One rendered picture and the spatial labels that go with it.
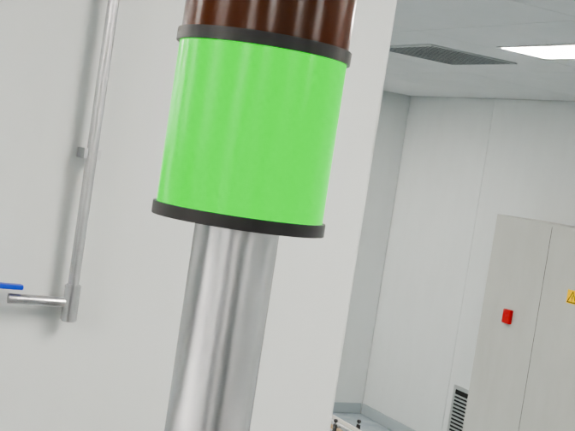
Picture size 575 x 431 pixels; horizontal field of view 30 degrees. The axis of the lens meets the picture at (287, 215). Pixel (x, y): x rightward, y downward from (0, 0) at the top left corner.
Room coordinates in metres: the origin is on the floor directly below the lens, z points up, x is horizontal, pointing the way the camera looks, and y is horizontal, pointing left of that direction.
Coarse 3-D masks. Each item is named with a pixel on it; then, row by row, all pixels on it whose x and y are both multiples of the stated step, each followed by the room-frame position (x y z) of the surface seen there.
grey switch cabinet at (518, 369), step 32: (512, 224) 7.68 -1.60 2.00; (544, 224) 7.38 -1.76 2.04; (512, 256) 7.63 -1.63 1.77; (544, 256) 7.33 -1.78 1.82; (512, 288) 7.58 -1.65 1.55; (544, 288) 7.29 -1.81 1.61; (480, 320) 7.84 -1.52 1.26; (512, 320) 7.53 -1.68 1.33; (544, 320) 7.24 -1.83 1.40; (480, 352) 7.78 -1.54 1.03; (512, 352) 7.48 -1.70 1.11; (544, 352) 7.20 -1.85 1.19; (480, 384) 7.73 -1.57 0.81; (512, 384) 7.43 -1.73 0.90; (544, 384) 7.15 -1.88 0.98; (480, 416) 7.68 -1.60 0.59; (512, 416) 7.39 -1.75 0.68; (544, 416) 7.11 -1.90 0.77
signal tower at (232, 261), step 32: (192, 32) 0.30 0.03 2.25; (224, 32) 0.29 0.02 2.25; (256, 32) 0.29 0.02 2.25; (224, 224) 0.29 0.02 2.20; (256, 224) 0.29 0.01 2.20; (288, 224) 0.29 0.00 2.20; (192, 256) 0.31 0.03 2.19; (224, 256) 0.30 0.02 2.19; (256, 256) 0.30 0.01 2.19; (192, 288) 0.31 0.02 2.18; (224, 288) 0.30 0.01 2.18; (256, 288) 0.30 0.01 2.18; (192, 320) 0.30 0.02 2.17; (224, 320) 0.30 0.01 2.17; (256, 320) 0.30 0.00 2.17; (192, 352) 0.30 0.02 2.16; (224, 352) 0.30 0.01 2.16; (256, 352) 0.31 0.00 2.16; (192, 384) 0.30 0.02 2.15; (224, 384) 0.30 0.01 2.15; (256, 384) 0.31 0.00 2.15; (192, 416) 0.30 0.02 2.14; (224, 416) 0.30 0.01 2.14
